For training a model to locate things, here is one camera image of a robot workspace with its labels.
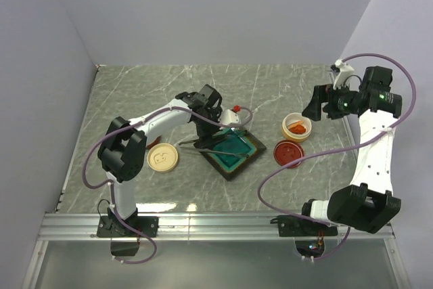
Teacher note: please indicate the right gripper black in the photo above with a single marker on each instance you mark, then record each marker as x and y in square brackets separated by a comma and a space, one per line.
[324, 93]

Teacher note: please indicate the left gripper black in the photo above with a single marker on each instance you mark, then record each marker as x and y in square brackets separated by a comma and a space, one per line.
[206, 137]

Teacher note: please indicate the red fried chicken piece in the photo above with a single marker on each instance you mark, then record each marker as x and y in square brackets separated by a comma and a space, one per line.
[299, 130]

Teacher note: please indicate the metal tongs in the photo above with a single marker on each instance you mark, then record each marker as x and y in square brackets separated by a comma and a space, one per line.
[229, 143]

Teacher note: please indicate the salmon piece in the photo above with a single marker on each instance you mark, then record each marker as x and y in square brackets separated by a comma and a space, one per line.
[295, 124]

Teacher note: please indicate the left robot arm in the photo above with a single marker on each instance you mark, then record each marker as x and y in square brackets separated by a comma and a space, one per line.
[122, 152]

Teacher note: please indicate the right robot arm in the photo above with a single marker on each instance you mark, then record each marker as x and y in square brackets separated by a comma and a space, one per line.
[367, 203]

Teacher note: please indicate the red steel lunch container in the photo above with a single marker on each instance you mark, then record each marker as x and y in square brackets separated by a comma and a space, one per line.
[155, 142]

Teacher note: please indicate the cream white bowl container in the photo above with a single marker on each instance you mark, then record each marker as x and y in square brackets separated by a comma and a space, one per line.
[291, 118]

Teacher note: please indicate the teal square plate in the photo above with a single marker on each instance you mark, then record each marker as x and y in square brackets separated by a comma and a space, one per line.
[229, 167]

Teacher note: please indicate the red round lid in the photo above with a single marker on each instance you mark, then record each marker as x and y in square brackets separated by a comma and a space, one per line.
[287, 151]

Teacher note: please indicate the cream round lid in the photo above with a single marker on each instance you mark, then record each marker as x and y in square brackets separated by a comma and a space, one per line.
[163, 157]

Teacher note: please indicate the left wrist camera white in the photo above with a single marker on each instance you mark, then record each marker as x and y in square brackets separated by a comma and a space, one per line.
[229, 118]

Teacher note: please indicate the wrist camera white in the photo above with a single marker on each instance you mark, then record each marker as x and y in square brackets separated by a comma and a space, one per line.
[344, 72]
[229, 118]

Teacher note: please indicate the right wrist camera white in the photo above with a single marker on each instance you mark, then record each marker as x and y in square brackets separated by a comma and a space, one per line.
[344, 72]

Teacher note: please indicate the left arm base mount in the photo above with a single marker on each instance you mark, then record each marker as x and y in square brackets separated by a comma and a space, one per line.
[124, 241]

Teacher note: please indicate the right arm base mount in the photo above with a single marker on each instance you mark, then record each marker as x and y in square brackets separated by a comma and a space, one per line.
[310, 236]

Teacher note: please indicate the aluminium mounting rail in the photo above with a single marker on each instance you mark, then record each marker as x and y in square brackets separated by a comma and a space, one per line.
[230, 226]

